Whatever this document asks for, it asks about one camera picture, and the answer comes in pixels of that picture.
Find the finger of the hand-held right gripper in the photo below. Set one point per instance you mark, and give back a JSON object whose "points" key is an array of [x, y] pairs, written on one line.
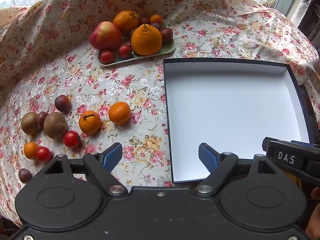
{"points": [[301, 144]]}

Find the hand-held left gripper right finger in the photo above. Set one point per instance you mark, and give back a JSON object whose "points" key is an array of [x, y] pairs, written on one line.
{"points": [[206, 155]]}

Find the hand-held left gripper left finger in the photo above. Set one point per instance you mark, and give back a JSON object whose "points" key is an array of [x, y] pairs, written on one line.
{"points": [[113, 156]]}

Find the stemmed mandarin orange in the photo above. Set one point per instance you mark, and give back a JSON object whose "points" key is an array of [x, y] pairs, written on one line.
{"points": [[90, 122]]}

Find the red cherry tomato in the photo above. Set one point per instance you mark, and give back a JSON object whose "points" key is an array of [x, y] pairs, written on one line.
{"points": [[44, 154], [71, 139], [107, 56], [124, 51]]}

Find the dark blue box white inside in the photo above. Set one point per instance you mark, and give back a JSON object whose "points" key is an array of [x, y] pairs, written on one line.
{"points": [[225, 105]]}

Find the brown kiwi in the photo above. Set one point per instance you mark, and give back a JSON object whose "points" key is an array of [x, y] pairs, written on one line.
{"points": [[55, 125], [29, 123]]}

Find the small tangerine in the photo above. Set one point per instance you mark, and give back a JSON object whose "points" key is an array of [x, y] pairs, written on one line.
{"points": [[30, 150], [156, 19]]}

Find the person's right hand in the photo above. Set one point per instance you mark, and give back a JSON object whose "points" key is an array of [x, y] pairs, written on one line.
{"points": [[315, 217]]}

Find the floral tablecloth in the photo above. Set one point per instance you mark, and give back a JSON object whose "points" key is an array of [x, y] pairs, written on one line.
{"points": [[125, 85]]}

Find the pale green tray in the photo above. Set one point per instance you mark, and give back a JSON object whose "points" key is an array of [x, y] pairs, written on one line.
{"points": [[165, 50]]}

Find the knobbed large orange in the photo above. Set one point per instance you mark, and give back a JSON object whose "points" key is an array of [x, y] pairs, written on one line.
{"points": [[146, 41]]}

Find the red apple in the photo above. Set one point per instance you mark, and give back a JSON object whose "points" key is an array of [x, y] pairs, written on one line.
{"points": [[105, 36]]}

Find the large round orange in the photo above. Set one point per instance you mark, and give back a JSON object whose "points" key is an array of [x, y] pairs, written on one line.
{"points": [[125, 21]]}

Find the white lace curtain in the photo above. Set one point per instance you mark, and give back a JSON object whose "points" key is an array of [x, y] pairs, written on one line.
{"points": [[306, 2]]}

